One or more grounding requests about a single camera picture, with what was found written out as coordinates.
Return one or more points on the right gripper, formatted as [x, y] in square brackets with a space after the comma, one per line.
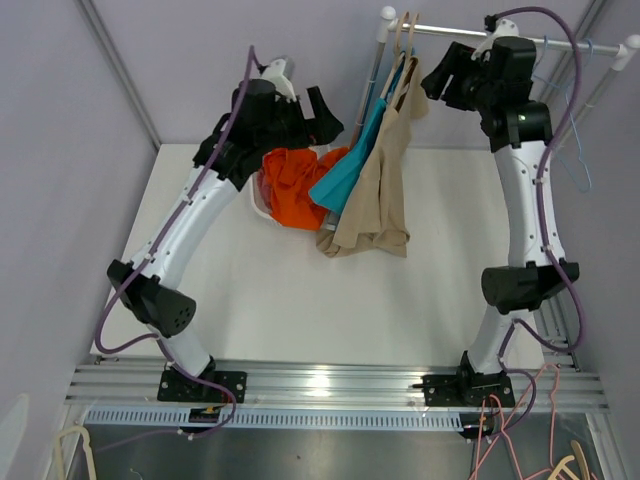
[452, 64]

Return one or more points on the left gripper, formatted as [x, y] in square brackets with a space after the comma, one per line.
[321, 130]

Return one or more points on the orange t shirt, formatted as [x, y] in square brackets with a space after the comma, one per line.
[295, 185]

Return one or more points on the blue wire hanger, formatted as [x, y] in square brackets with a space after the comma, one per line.
[552, 69]
[567, 88]

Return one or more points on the beige t shirt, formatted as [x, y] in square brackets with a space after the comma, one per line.
[374, 215]

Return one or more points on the pink t shirt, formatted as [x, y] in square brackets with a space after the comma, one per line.
[265, 190]

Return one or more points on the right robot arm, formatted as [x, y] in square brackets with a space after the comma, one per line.
[496, 83]

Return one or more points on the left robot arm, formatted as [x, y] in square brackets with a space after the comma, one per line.
[263, 118]

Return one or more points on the teal t shirt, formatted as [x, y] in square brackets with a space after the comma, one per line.
[333, 190]

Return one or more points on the pink hanger on floor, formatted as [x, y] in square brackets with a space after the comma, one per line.
[505, 430]

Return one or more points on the wooden hanger on floor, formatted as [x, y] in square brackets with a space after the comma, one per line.
[573, 466]

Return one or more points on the cream hanger on floor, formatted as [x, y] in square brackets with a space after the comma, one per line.
[65, 444]

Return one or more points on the white plastic basket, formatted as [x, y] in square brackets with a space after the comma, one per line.
[260, 205]

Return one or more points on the metal clothes rack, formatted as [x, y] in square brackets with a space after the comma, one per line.
[455, 131]

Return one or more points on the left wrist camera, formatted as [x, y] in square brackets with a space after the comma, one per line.
[279, 72]

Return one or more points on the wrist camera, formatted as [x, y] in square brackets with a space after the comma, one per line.
[504, 28]
[279, 72]

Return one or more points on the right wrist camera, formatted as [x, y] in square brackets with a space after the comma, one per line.
[504, 28]

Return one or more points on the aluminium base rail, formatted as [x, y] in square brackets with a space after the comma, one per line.
[147, 392]

